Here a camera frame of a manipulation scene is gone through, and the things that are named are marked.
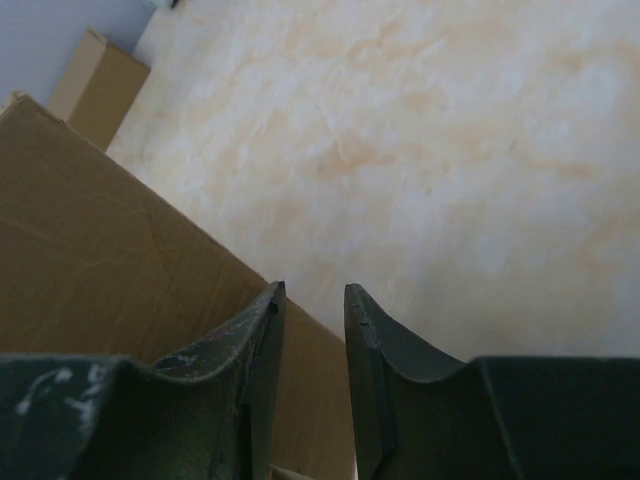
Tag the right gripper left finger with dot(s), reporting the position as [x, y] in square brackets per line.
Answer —
[205, 411]

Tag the folded brown cardboard box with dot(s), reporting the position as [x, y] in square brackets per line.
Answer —
[97, 88]

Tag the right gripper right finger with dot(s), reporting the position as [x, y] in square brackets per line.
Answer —
[419, 413]

